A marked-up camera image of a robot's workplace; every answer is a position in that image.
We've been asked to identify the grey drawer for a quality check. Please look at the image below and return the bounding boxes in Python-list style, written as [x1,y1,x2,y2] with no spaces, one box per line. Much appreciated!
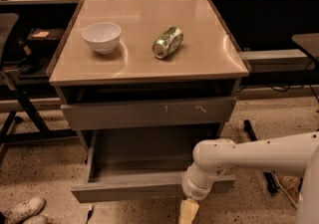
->
[61,97,236,130]
[71,129,236,204]

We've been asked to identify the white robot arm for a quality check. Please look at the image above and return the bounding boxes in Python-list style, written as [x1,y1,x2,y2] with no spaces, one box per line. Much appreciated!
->
[178,131,319,224]

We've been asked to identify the grey top drawer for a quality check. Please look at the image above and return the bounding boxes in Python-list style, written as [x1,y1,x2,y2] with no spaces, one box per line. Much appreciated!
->
[61,97,236,130]

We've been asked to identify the grey drawer cabinet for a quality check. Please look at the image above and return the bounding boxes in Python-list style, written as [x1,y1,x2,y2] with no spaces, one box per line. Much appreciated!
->
[45,0,251,169]

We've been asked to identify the black table leg bar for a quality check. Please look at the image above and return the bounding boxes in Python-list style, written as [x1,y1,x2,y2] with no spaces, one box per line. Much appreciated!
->
[244,119,279,194]

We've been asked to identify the tan sneaker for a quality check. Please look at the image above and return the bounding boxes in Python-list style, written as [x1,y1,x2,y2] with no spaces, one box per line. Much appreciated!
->
[276,174,301,205]

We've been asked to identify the white shoe lower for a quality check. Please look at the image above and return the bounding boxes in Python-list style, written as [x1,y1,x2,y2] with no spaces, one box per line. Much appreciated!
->
[22,215,48,224]

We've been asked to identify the white shoe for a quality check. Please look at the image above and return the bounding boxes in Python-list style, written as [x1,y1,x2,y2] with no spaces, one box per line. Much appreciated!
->
[22,215,48,224]
[0,197,46,224]

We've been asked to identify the white shoe upper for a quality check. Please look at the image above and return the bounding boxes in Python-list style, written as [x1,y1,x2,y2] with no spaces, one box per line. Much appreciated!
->
[0,197,46,224]

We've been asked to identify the green soda can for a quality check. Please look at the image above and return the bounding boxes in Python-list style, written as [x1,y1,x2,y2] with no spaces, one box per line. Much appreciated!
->
[152,27,183,60]

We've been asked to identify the white ceramic bowl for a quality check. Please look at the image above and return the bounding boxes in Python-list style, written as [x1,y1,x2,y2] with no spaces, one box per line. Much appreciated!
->
[82,22,122,54]

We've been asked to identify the dark side table top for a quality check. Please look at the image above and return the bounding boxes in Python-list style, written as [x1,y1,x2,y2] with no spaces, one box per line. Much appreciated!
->
[292,33,319,59]

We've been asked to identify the black headphones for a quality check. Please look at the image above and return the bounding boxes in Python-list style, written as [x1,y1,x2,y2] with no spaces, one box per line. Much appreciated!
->
[17,39,42,75]

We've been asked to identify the dark box on shelf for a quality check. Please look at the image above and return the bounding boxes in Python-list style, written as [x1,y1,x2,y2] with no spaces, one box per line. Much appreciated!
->
[27,28,64,48]

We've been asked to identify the black desk frame left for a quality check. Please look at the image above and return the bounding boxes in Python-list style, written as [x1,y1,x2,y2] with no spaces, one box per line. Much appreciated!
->
[0,68,79,162]

